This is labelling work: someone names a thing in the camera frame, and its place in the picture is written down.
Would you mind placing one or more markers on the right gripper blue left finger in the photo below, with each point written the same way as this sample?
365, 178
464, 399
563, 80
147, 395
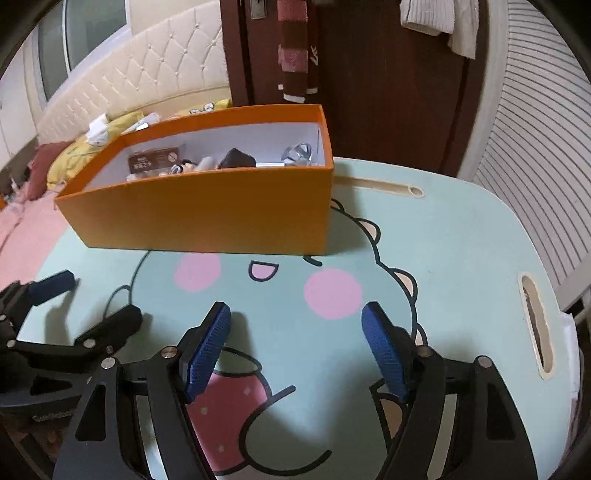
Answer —
204, 346

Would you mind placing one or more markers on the white ribbed closet door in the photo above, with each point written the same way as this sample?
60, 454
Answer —
530, 141

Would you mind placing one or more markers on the white charger box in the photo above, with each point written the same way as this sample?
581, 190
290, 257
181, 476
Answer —
97, 133

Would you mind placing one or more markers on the silver door handle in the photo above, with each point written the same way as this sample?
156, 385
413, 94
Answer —
257, 9

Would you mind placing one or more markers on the window with grey glass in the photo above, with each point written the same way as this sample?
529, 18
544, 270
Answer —
73, 36

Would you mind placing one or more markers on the yellow pillow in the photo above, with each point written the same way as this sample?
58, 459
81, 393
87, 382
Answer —
78, 153

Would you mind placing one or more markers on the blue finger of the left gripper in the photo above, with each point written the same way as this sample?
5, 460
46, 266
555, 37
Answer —
111, 334
44, 290

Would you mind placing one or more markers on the dark brown wooden door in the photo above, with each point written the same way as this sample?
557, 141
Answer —
394, 95

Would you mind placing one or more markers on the orange cardboard box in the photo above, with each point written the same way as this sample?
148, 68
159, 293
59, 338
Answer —
241, 210

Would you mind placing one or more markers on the brown card deck box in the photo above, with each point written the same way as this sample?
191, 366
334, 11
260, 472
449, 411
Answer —
154, 159

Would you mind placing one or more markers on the striped maroon pink scarf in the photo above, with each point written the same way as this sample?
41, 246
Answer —
298, 49

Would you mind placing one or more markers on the black box with red character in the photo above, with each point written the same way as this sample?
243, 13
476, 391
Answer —
236, 159

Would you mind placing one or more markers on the pink bed blanket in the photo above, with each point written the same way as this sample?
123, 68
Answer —
29, 232

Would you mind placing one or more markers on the white tube bottle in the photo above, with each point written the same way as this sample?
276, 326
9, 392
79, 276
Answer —
270, 164

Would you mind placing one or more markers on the cream tufted headboard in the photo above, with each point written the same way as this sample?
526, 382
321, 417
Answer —
174, 64

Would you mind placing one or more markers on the white knit garment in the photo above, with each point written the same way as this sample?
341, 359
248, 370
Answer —
457, 18

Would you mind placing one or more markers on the round silver tin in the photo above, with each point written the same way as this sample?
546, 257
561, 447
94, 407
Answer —
298, 155

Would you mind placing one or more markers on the dark red pillow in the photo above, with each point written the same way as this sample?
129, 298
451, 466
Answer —
39, 167

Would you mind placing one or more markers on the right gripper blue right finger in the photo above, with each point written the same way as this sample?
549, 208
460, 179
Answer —
390, 347

